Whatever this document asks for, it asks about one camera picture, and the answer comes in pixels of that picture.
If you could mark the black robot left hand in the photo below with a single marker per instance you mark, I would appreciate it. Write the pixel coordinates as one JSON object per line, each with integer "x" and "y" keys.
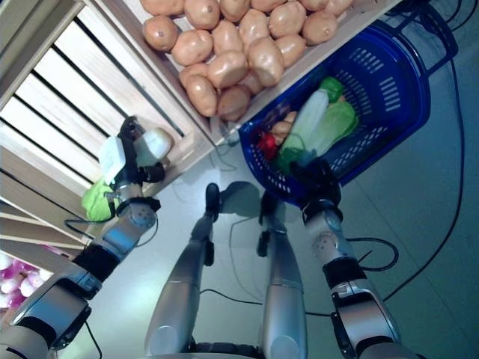
{"x": 129, "y": 164}

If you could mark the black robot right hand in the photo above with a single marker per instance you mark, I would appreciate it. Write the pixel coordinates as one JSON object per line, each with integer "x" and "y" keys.
{"x": 318, "y": 183}

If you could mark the green white napa cabbage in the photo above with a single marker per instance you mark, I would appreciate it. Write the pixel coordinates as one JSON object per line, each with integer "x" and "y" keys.
{"x": 157, "y": 144}
{"x": 312, "y": 108}
{"x": 338, "y": 119}

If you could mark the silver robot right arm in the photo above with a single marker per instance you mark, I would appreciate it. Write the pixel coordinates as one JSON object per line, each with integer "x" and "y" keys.
{"x": 329, "y": 239}

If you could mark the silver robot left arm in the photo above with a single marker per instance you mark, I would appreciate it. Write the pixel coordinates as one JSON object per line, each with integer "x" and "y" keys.
{"x": 123, "y": 235}

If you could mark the red tomato in basket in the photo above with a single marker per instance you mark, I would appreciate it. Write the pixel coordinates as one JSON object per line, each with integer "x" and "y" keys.
{"x": 266, "y": 144}

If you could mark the blue plastic shopping basket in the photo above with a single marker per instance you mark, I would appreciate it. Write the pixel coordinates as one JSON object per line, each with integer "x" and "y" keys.
{"x": 393, "y": 93}

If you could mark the tan plastic potato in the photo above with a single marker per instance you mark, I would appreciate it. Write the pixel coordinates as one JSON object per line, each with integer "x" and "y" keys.
{"x": 290, "y": 48}
{"x": 338, "y": 4}
{"x": 278, "y": 129}
{"x": 314, "y": 3}
{"x": 253, "y": 83}
{"x": 227, "y": 37}
{"x": 288, "y": 117}
{"x": 234, "y": 102}
{"x": 227, "y": 69}
{"x": 320, "y": 28}
{"x": 202, "y": 13}
{"x": 162, "y": 5}
{"x": 161, "y": 33}
{"x": 253, "y": 26}
{"x": 191, "y": 71}
{"x": 265, "y": 61}
{"x": 287, "y": 20}
{"x": 267, "y": 3}
{"x": 192, "y": 46}
{"x": 202, "y": 95}
{"x": 235, "y": 9}

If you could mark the green bell pepper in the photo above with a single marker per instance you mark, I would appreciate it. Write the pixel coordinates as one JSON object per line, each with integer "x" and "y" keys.
{"x": 333, "y": 88}

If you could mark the large wooden slat crate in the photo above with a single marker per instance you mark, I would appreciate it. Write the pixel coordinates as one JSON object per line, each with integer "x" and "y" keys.
{"x": 56, "y": 93}

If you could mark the wooden onion crate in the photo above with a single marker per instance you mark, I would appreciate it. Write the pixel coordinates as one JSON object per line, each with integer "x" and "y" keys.
{"x": 56, "y": 250}

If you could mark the wooden display shelf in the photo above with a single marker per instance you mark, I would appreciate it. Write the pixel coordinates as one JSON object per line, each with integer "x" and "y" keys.
{"x": 30, "y": 232}

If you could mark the purple white onion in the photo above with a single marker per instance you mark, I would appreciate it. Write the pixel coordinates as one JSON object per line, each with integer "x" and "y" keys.
{"x": 43, "y": 276}
{"x": 30, "y": 285}
{"x": 6, "y": 287}
{"x": 15, "y": 268}

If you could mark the wooden potato crate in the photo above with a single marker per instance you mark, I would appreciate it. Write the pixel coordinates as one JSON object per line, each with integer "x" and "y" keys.
{"x": 346, "y": 33}

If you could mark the black robot waist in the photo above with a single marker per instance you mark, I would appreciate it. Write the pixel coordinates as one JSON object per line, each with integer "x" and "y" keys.
{"x": 224, "y": 351}

